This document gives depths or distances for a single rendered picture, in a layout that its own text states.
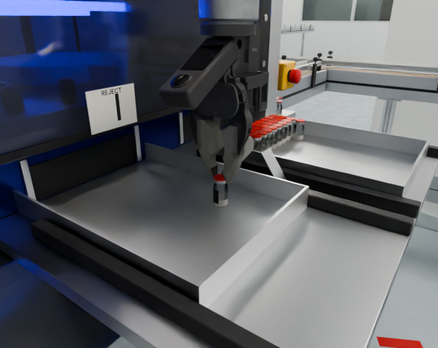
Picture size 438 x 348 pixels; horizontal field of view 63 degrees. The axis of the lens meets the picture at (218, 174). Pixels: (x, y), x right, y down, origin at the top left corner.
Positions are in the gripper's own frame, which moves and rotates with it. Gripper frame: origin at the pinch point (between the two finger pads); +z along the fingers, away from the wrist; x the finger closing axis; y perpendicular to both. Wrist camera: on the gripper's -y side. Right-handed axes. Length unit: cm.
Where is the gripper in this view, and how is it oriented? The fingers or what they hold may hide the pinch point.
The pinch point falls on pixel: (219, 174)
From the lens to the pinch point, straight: 51.4
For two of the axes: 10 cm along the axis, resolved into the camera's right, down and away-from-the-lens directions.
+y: 5.9, -3.3, 7.4
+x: -8.1, -2.4, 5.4
